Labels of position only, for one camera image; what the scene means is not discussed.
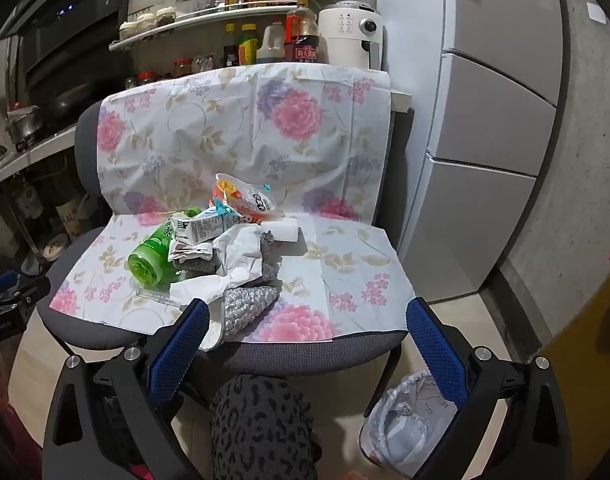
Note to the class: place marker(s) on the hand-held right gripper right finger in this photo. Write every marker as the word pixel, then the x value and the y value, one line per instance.
pixel 435 355

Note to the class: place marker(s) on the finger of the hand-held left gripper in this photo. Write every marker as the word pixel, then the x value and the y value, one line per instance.
pixel 2 284
pixel 15 305

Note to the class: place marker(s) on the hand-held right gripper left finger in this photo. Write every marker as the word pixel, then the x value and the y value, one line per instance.
pixel 177 360

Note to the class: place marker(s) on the white lined trash bin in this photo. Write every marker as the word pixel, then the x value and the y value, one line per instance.
pixel 405 430

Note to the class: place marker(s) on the grey knit glove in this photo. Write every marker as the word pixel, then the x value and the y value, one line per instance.
pixel 267 265

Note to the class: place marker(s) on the silver glittery cloth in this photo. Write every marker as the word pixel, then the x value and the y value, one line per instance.
pixel 245 305

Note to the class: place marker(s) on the person's leopard print leg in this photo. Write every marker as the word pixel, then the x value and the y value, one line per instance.
pixel 260 425

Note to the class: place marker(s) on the green plastic bottle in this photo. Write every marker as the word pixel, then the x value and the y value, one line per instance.
pixel 152 255

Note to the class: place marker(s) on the crushed white carton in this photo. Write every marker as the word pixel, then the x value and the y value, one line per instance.
pixel 185 251

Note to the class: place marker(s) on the crumpled white paper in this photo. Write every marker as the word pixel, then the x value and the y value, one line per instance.
pixel 235 260

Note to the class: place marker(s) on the grey office chair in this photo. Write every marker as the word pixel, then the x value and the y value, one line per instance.
pixel 310 355

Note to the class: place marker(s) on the white milk carton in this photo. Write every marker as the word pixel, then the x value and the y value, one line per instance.
pixel 205 225

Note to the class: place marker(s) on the yellow door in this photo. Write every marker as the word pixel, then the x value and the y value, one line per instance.
pixel 590 330

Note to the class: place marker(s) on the steel cooking pot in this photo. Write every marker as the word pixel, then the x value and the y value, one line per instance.
pixel 22 122

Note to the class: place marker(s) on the white foam block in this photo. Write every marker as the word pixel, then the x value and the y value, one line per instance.
pixel 285 230

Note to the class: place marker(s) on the orange white snack container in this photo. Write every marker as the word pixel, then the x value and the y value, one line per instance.
pixel 250 202

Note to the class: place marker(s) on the black wok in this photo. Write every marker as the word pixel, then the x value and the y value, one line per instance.
pixel 67 100

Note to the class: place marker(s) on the floral printed cloth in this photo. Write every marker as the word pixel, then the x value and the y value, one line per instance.
pixel 195 125

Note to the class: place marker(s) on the grey refrigerator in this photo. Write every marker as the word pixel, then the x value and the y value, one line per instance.
pixel 485 110

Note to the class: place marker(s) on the red lid jar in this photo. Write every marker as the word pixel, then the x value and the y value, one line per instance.
pixel 182 68
pixel 146 79

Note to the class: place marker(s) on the black range hood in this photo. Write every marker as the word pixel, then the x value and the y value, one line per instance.
pixel 70 10

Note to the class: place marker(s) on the white lid jar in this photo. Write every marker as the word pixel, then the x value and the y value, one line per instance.
pixel 165 16
pixel 127 31
pixel 146 24

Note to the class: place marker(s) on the small dark bottle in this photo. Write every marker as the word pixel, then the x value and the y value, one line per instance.
pixel 230 50

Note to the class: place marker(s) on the green yellow bottle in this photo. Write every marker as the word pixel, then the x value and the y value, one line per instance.
pixel 247 45

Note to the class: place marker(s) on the white plastic jug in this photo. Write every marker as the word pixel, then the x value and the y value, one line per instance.
pixel 270 45

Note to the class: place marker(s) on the white kitchen appliance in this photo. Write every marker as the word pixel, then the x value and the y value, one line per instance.
pixel 342 35

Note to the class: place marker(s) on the clear glass jar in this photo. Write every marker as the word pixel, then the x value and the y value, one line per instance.
pixel 186 5

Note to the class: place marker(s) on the large dark sauce bottle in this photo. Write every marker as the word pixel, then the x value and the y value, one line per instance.
pixel 301 35

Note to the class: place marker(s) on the white wall shelf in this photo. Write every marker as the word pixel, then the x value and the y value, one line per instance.
pixel 235 10

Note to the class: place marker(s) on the white wall sticker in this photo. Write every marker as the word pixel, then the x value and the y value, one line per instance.
pixel 597 12

